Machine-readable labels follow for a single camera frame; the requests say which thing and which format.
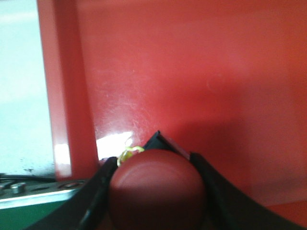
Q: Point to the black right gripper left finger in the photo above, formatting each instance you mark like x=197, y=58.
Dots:
x=87, y=208

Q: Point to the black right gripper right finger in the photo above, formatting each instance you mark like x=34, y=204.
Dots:
x=231, y=209

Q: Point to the red mushroom push button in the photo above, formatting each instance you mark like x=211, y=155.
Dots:
x=157, y=189

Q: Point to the green conveyor belt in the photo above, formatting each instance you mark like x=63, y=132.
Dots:
x=18, y=218

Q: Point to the red plastic tray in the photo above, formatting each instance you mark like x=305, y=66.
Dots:
x=223, y=78

